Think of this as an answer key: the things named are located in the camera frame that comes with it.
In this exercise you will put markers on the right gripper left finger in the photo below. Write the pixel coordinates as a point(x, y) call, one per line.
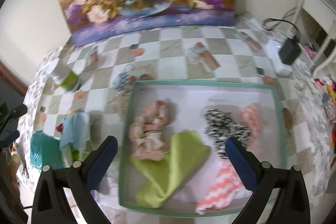
point(50, 204)

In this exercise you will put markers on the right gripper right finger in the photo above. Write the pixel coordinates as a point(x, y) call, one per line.
point(261, 178)

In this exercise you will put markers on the pink white striped cloth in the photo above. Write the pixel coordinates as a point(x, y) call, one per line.
point(227, 184)

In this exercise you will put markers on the blue face mask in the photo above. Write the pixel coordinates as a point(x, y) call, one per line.
point(76, 131)

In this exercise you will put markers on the leopard print scrunchie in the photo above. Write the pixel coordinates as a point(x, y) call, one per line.
point(221, 126)

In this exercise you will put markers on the lime green cloth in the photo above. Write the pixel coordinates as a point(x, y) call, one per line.
point(164, 177)

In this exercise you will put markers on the pink floral scrunchie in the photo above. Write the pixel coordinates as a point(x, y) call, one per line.
point(146, 132)

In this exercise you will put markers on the teal plastic toy box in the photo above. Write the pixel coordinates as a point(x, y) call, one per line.
point(44, 150)

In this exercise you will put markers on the white pill bottle green label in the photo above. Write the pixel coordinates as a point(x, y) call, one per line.
point(65, 77)

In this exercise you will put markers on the checkered patterned tablecloth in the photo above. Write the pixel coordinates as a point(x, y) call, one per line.
point(181, 53)

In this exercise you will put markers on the colourful toy pile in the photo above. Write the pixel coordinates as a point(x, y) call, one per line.
point(327, 86)

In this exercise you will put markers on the teal shallow cardboard tray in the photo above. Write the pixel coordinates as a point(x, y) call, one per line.
point(187, 103)

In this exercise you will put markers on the black power adapter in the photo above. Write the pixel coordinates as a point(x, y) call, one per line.
point(289, 51)

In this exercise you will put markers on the white power strip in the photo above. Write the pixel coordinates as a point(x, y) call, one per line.
point(272, 49)

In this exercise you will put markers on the white wooden chair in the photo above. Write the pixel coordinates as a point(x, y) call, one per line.
point(324, 15)

